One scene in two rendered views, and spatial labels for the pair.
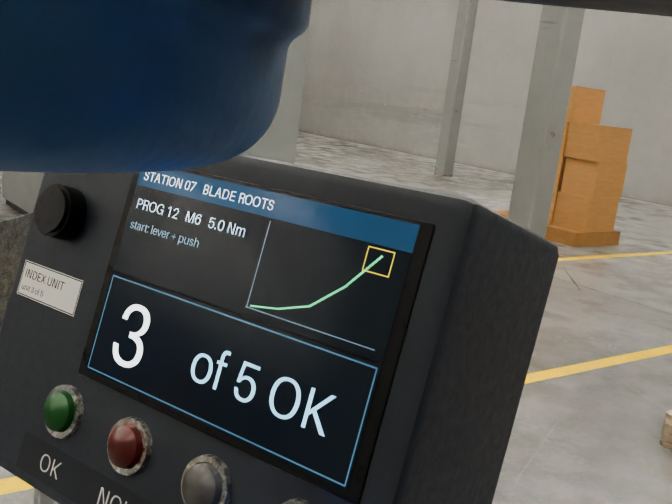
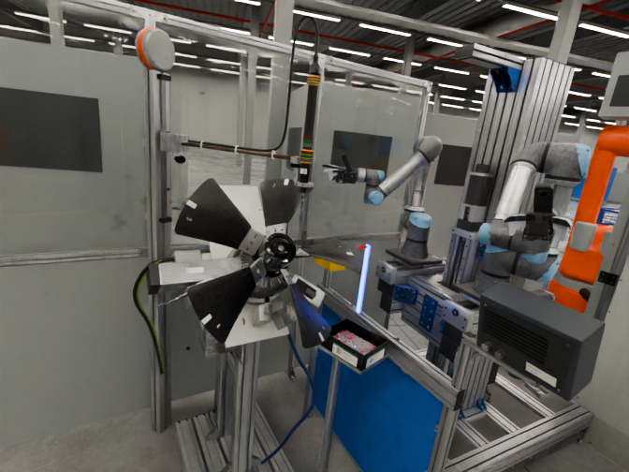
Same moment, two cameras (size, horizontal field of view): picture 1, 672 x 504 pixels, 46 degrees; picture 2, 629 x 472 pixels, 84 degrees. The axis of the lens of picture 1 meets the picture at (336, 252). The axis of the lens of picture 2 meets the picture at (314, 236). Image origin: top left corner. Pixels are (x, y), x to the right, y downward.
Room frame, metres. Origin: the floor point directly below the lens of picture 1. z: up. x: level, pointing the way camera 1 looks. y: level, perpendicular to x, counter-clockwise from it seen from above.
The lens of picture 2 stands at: (1.43, -0.19, 1.60)
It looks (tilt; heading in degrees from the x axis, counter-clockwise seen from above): 15 degrees down; 203
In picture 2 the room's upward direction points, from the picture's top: 6 degrees clockwise
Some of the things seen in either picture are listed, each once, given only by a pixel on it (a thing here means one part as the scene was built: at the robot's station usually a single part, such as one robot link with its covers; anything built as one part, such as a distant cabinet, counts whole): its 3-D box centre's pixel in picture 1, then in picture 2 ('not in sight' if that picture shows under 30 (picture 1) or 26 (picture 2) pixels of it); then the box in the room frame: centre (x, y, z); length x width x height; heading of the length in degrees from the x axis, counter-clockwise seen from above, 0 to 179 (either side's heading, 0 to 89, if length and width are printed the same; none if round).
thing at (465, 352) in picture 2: not in sight; (462, 361); (0.30, -0.10, 0.96); 0.03 x 0.03 x 0.20; 55
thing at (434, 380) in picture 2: not in sight; (373, 331); (0.06, -0.46, 0.82); 0.90 x 0.04 x 0.08; 55
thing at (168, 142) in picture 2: not in sight; (173, 142); (0.30, -1.37, 1.53); 0.10 x 0.07 x 0.09; 90
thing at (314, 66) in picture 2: not in sight; (309, 126); (0.30, -0.74, 1.64); 0.04 x 0.04 x 0.46
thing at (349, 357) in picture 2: not in sight; (353, 343); (0.23, -0.49, 0.85); 0.22 x 0.17 x 0.07; 71
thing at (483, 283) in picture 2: not in sight; (492, 281); (-0.20, -0.03, 1.09); 0.15 x 0.15 x 0.10
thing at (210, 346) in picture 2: not in sight; (212, 325); (0.29, -1.15, 0.73); 0.15 x 0.09 x 0.22; 55
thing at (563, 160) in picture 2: not in sight; (550, 215); (-0.17, 0.11, 1.41); 0.15 x 0.12 x 0.55; 77
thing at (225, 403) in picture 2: not in sight; (229, 349); (0.22, -1.10, 0.58); 0.09 x 0.05 x 1.15; 145
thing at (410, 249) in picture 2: not in sight; (415, 246); (-0.51, -0.41, 1.09); 0.15 x 0.15 x 0.10
